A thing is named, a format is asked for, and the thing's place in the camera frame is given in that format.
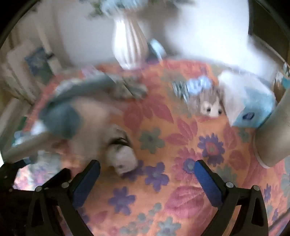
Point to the light blue tissue box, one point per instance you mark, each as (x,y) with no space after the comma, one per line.
(253,104)

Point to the floral fleece blanket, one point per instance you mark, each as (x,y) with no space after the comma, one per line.
(170,140)

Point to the gold cylindrical container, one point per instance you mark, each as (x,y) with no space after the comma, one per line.
(276,136)

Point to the white ribbed vase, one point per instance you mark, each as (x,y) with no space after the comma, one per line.
(129,45)

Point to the grey beige plush toy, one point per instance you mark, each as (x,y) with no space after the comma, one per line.
(90,118)

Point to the row of standing books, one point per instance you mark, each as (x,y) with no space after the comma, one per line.
(38,61)

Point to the beige curtain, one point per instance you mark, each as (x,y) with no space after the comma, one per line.
(13,74)

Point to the teal patterned box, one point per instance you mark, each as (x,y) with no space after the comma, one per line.
(283,77)

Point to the grey hedgehog plush toy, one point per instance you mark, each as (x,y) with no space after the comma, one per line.
(208,102)

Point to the blue white flower bouquet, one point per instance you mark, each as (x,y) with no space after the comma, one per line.
(108,6)

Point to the small blue white object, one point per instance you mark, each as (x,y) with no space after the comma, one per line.
(156,47)

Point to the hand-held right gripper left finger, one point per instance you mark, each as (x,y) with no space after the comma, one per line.
(87,183)

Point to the blue white striped bow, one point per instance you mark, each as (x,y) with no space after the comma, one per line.
(194,85)

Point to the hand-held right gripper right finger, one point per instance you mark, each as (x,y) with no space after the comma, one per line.
(207,183)

